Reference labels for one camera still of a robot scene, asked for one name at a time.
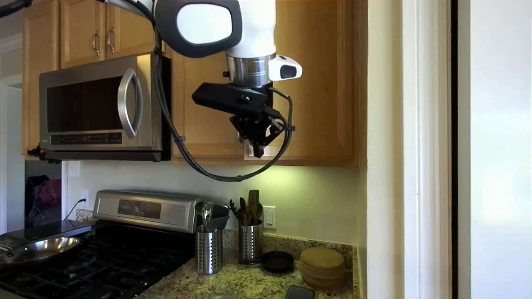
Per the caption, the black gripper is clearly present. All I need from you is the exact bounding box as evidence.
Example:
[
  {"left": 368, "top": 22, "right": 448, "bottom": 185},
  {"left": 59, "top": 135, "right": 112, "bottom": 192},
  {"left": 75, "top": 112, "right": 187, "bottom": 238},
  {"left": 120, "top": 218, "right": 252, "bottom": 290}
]
[{"left": 193, "top": 84, "right": 283, "bottom": 157}]

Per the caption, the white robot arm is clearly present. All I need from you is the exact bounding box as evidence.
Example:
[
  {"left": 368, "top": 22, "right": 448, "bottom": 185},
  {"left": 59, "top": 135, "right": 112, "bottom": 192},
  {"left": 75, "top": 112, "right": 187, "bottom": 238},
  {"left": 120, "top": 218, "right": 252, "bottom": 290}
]
[{"left": 102, "top": 0, "right": 303, "bottom": 158}]

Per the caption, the wooden upper cupboard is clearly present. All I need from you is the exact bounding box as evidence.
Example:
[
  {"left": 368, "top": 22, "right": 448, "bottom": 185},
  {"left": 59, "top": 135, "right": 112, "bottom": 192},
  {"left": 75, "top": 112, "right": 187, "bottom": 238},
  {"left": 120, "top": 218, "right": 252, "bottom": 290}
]
[{"left": 24, "top": 0, "right": 368, "bottom": 167}]

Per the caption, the wooden slotted spatula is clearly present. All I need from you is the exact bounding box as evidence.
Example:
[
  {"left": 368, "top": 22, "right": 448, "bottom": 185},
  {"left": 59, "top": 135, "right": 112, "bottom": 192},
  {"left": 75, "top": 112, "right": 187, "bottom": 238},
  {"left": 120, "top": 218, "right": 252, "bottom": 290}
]
[{"left": 248, "top": 190, "right": 263, "bottom": 225}]

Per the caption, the metal utensil holder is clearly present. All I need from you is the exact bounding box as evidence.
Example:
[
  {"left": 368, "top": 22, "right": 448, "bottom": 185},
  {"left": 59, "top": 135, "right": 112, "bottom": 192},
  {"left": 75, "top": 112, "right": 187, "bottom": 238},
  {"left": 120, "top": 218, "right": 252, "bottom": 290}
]
[
  {"left": 197, "top": 231, "right": 223, "bottom": 276},
  {"left": 240, "top": 225, "right": 263, "bottom": 265}
]

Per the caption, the small black pan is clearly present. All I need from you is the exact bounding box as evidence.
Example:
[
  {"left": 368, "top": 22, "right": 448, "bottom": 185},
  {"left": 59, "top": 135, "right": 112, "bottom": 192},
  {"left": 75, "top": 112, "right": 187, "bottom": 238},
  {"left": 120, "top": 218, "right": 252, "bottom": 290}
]
[{"left": 261, "top": 251, "right": 295, "bottom": 275}]

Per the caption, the stack of cork coasters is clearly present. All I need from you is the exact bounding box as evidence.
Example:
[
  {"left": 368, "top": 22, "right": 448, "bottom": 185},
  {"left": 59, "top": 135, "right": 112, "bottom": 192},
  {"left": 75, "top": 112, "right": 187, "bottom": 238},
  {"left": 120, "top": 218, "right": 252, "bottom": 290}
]
[{"left": 300, "top": 248, "right": 348, "bottom": 291}]

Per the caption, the stainless steel stove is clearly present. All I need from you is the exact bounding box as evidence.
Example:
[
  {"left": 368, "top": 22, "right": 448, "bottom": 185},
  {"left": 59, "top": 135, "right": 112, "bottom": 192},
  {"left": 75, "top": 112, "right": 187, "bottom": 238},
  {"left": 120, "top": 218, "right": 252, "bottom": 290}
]
[{"left": 0, "top": 190, "right": 202, "bottom": 299}]

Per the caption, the stainless steel microwave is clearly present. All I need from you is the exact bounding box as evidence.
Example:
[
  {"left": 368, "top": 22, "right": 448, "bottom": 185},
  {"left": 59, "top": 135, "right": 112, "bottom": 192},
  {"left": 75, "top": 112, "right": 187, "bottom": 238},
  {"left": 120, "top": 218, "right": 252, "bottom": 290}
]
[{"left": 39, "top": 54, "right": 172, "bottom": 162}]

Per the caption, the metal bowl on stove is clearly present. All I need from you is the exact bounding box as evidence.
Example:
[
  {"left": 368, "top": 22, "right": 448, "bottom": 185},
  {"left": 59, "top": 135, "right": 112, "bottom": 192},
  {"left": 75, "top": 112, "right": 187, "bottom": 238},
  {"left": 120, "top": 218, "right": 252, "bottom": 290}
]
[{"left": 0, "top": 236, "right": 82, "bottom": 266}]

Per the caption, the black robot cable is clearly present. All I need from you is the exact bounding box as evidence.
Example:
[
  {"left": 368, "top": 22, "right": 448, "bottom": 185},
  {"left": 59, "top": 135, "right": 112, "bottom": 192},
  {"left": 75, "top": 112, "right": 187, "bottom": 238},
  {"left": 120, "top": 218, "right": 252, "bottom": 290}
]
[{"left": 153, "top": 55, "right": 296, "bottom": 185}]

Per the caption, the white wall outlet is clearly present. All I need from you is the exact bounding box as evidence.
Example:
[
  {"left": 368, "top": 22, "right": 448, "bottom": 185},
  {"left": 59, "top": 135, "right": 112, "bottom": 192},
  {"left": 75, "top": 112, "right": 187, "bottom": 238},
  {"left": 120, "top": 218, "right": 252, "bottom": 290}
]
[{"left": 263, "top": 207, "right": 278, "bottom": 230}]

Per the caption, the white door frame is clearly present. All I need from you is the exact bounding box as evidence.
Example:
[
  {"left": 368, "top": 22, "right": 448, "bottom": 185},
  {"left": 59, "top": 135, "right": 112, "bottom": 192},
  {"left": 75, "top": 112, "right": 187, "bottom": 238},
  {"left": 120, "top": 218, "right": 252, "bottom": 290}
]
[{"left": 403, "top": 0, "right": 453, "bottom": 299}]

